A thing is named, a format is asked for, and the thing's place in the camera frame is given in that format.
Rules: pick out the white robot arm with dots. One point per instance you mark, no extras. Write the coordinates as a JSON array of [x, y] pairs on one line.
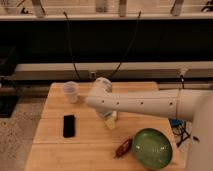
[[195, 106]]

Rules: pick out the black rectangular eraser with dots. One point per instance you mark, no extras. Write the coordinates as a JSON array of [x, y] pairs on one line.
[[69, 126]]

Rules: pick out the clear plastic cup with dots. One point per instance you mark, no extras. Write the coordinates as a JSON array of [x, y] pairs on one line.
[[71, 90]]

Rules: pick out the brown red marker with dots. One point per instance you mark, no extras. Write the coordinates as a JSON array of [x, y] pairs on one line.
[[123, 148]]

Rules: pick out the green round bowl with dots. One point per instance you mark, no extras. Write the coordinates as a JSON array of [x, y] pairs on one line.
[[152, 149]]

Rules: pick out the white wall outlet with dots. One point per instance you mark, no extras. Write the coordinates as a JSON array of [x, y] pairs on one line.
[[92, 75]]

